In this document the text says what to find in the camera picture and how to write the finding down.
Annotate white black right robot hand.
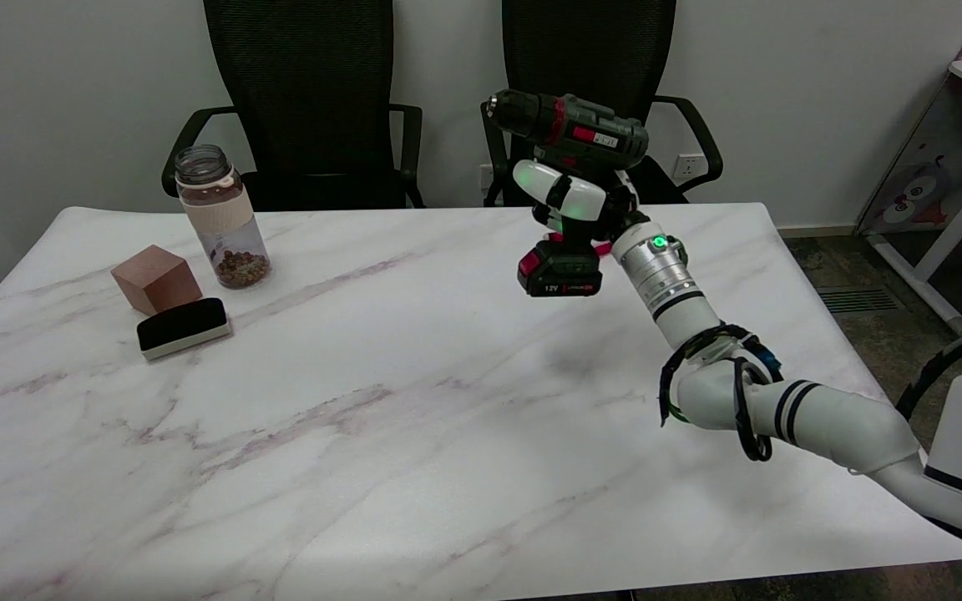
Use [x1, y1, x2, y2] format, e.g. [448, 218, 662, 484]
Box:
[512, 159, 647, 248]

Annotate green red power screwdriver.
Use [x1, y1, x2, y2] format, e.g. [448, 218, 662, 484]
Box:
[484, 88, 651, 298]

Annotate black mesh office chair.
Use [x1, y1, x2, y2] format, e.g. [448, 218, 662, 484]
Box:
[161, 0, 426, 211]
[479, 0, 724, 207]

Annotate dark floor vent grille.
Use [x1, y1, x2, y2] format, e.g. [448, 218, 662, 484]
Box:
[815, 286, 899, 315]

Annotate clear jar with beige band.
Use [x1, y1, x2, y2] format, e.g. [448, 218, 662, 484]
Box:
[174, 144, 272, 290]

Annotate white desk with panda panel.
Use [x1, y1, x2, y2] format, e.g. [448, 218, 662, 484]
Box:
[853, 58, 962, 339]

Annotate black white board eraser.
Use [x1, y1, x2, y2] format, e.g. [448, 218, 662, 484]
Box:
[136, 297, 233, 361]

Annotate brown wooden cube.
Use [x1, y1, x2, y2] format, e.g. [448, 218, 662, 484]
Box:
[111, 245, 204, 317]

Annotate black cable loops on arm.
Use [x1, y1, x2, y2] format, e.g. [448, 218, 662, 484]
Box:
[658, 324, 784, 462]

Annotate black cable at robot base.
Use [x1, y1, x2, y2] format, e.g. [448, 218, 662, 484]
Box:
[897, 330, 962, 420]

